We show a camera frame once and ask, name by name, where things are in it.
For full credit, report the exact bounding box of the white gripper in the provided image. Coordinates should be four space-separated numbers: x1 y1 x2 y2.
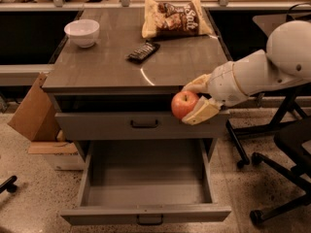
182 61 248 125

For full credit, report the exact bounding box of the red apple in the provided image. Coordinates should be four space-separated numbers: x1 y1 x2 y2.
171 91 199 119

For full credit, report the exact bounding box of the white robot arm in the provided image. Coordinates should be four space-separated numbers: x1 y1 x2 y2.
182 20 311 125

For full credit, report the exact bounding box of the grey drawer cabinet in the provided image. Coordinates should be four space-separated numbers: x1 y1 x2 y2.
43 8 227 155

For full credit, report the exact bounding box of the grey upper drawer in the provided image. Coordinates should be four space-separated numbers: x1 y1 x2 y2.
55 112 228 141

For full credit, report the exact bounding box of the grey open lower drawer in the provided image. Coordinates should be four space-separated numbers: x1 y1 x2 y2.
61 139 231 226

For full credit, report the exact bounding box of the black snack bar packet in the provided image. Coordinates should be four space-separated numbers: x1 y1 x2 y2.
126 42 160 64

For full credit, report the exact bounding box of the yellow brown chip bag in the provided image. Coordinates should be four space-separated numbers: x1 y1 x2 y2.
142 0 212 39

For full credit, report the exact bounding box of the black office chair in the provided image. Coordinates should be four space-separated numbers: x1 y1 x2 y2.
250 116 311 225

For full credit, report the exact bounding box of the white bowl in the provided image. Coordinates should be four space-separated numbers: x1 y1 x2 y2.
64 19 100 48

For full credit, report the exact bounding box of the brown cardboard box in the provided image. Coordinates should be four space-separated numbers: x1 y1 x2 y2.
8 73 85 171

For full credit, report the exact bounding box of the black chair wheel leg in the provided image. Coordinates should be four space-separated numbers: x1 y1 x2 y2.
0 176 17 193

